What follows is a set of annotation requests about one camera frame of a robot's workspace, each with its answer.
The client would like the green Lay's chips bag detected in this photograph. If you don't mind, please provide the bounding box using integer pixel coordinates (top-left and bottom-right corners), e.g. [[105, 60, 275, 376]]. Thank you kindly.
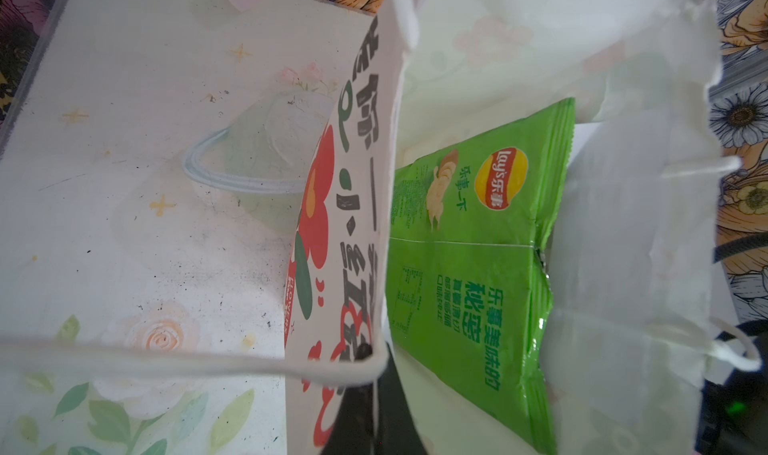
[[386, 98, 575, 454]]

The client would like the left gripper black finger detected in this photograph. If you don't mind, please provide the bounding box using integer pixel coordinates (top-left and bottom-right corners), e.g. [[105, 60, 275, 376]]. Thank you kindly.
[[321, 359, 427, 455]]

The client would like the floral table mat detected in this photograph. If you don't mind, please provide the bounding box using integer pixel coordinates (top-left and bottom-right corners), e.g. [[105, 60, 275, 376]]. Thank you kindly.
[[1, 0, 376, 454]]

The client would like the white paper gift bag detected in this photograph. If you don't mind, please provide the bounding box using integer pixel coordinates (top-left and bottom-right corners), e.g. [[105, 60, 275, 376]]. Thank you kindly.
[[0, 0, 763, 455]]

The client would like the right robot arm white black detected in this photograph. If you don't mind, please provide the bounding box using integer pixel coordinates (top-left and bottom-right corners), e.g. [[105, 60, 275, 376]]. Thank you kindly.
[[694, 320, 767, 454]]

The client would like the right black corrugated cable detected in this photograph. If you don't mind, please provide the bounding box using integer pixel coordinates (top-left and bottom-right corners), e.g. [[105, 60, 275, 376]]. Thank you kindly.
[[712, 231, 768, 264]]

